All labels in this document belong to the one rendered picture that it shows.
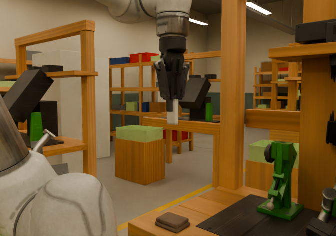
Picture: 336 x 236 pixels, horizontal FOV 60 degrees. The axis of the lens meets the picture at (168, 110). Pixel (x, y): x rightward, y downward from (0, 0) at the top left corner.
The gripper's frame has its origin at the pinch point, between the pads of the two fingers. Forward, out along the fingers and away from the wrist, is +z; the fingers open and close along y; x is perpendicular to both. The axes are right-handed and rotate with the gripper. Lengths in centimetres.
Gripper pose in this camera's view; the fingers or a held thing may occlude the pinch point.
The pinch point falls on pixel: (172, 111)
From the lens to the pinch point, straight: 80.8
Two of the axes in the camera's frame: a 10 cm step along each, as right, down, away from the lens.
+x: 7.4, 0.5, -6.7
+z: 0.0, 10.0, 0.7
